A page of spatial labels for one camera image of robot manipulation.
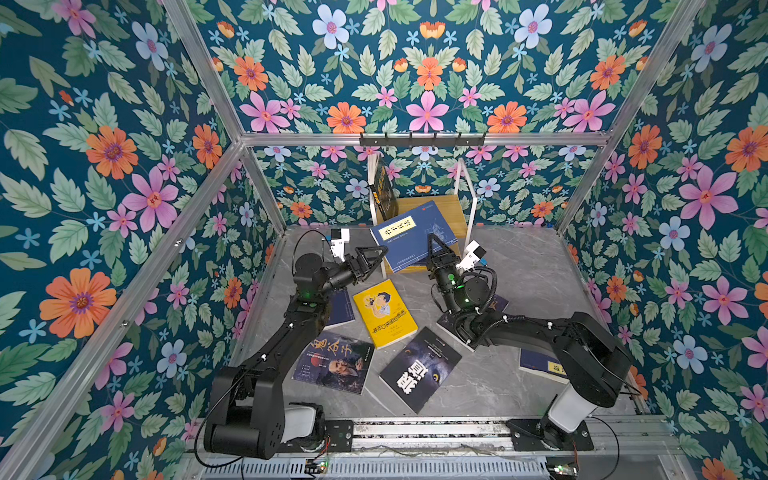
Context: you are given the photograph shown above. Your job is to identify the navy book yellow label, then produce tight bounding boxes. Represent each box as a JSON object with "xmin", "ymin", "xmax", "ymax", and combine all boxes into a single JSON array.
[{"xmin": 371, "ymin": 201, "xmax": 458, "ymax": 273}]

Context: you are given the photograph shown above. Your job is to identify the yellow cartoon cover book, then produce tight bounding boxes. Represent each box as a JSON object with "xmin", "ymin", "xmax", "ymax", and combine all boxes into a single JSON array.
[{"xmin": 352, "ymin": 280, "xmax": 418, "ymax": 349}]

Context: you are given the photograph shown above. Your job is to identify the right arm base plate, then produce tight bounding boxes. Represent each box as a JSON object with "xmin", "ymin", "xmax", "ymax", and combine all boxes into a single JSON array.
[{"xmin": 505, "ymin": 418, "xmax": 594, "ymax": 451}]

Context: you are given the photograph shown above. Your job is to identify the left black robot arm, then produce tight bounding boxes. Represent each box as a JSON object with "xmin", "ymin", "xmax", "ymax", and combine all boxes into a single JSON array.
[{"xmin": 196, "ymin": 246, "xmax": 388, "ymax": 460}]

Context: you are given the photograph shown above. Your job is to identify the black hook rail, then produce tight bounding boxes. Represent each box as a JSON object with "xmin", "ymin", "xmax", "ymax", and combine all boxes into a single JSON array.
[{"xmin": 358, "ymin": 132, "xmax": 486, "ymax": 149}]

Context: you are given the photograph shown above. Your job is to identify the navy book far left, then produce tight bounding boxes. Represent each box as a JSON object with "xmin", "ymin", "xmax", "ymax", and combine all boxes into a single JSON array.
[{"xmin": 326, "ymin": 289, "xmax": 355, "ymax": 328}]

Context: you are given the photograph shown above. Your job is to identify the black book white characters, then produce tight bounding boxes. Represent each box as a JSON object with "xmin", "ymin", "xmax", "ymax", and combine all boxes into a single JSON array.
[{"xmin": 379, "ymin": 328, "xmax": 462, "ymax": 413}]

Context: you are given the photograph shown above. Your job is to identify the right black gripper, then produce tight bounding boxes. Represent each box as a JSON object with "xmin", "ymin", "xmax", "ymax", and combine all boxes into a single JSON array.
[{"xmin": 430, "ymin": 236, "xmax": 467, "ymax": 321}]

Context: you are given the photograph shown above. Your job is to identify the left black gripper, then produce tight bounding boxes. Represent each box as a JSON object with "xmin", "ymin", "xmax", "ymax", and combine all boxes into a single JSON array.
[{"xmin": 316, "ymin": 247, "xmax": 386, "ymax": 301}]

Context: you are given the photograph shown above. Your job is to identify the dark portrait book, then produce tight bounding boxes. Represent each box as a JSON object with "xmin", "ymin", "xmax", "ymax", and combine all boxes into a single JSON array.
[
  {"xmin": 437, "ymin": 295, "xmax": 509, "ymax": 351},
  {"xmin": 292, "ymin": 332, "xmax": 375, "ymax": 395}
]

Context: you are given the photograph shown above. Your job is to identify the dark portrait book right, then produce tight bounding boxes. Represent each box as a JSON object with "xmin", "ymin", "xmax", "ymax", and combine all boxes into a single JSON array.
[{"xmin": 437, "ymin": 295, "xmax": 509, "ymax": 351}]

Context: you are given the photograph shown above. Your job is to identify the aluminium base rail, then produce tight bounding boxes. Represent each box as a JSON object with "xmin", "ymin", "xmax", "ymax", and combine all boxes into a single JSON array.
[{"xmin": 333, "ymin": 415, "xmax": 683, "ymax": 456}]

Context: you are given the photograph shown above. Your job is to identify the navy book far right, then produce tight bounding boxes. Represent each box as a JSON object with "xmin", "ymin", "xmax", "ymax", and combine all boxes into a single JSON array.
[{"xmin": 519, "ymin": 349, "xmax": 569, "ymax": 384}]

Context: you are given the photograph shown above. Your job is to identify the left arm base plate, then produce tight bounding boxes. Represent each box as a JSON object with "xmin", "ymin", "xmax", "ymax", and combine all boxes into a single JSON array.
[{"xmin": 278, "ymin": 420, "xmax": 355, "ymax": 454}]

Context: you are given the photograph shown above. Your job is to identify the black book leaning on shelf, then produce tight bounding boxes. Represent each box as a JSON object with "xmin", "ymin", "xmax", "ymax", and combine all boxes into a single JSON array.
[{"xmin": 368, "ymin": 157, "xmax": 399, "ymax": 220}]

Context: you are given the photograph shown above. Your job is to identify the dark portrait book front left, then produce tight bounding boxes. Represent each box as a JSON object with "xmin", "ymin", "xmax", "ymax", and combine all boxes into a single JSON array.
[{"xmin": 292, "ymin": 332, "xmax": 375, "ymax": 395}]

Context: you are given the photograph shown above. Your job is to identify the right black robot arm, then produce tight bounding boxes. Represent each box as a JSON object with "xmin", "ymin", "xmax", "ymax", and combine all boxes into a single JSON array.
[{"xmin": 426, "ymin": 233, "xmax": 632, "ymax": 440}]

